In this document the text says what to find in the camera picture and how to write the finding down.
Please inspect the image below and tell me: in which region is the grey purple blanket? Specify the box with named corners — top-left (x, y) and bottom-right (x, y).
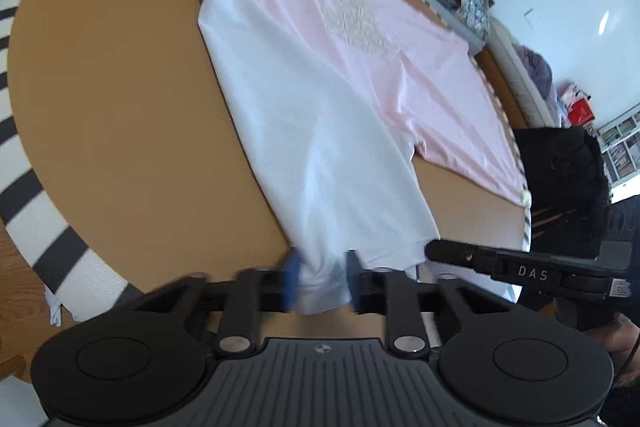
top-left (515, 46), bottom-right (559, 108)

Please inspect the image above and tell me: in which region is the black cloth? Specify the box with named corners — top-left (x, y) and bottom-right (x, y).
top-left (512, 125), bottom-right (612, 259)

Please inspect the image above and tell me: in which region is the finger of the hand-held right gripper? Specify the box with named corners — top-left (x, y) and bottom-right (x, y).
top-left (425, 238), bottom-right (609, 298)

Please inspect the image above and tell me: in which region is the pink and white t-shirt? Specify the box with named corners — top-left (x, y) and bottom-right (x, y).
top-left (196, 0), bottom-right (531, 315)

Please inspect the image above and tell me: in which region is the white bookshelf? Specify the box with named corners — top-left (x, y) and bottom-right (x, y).
top-left (597, 103), bottom-right (640, 184)

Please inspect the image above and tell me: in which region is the person's right hand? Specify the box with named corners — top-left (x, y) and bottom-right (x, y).
top-left (582, 314), bottom-right (640, 358)

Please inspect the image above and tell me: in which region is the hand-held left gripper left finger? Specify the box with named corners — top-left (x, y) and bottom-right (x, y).
top-left (134, 247), bottom-right (306, 356)

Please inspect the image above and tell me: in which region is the white sofa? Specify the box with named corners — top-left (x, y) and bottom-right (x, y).
top-left (486, 14), bottom-right (571, 128)

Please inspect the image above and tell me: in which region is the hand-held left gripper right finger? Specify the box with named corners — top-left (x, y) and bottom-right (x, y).
top-left (345, 249), bottom-right (507, 356)

